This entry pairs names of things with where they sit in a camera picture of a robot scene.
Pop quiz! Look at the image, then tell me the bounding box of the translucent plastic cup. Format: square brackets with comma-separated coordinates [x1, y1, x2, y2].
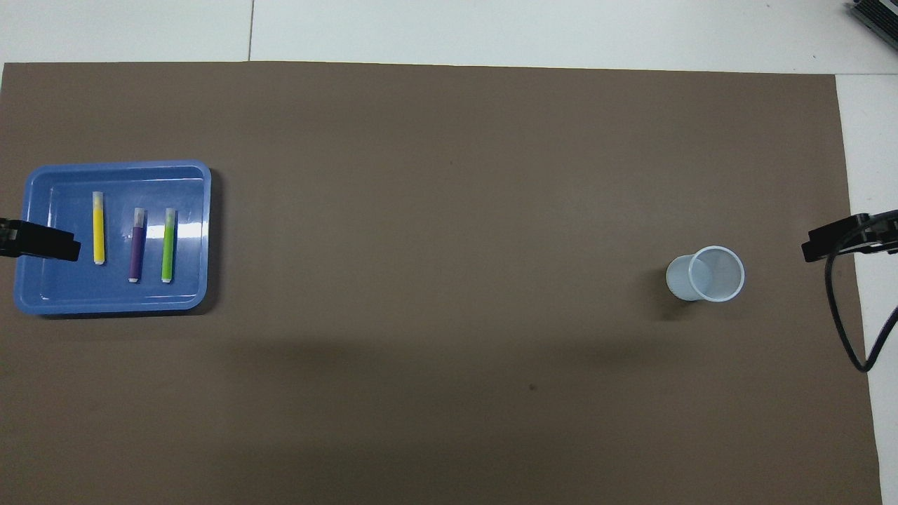
[665, 245, 746, 304]

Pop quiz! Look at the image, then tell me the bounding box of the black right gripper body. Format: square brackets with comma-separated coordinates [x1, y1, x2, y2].
[845, 210, 898, 255]

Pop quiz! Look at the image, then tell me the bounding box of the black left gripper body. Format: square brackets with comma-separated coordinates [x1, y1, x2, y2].
[0, 219, 50, 259]

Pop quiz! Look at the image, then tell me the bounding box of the green highlighter pen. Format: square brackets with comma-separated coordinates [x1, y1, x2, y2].
[161, 208, 177, 284]

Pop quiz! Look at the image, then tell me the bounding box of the blue plastic tray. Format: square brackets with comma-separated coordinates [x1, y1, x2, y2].
[13, 160, 213, 316]

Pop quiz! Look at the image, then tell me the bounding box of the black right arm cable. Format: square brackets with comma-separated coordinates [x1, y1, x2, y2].
[826, 210, 898, 373]

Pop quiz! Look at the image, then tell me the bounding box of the brown table mat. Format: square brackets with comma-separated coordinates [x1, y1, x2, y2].
[0, 61, 883, 505]

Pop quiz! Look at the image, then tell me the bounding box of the grey ribbed device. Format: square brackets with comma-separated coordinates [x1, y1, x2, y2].
[845, 0, 898, 41]

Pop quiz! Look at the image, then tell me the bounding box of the yellow highlighter pen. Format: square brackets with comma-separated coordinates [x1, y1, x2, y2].
[92, 191, 106, 266]

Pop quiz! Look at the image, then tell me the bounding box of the purple highlighter pen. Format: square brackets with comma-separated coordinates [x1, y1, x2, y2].
[128, 208, 147, 284]

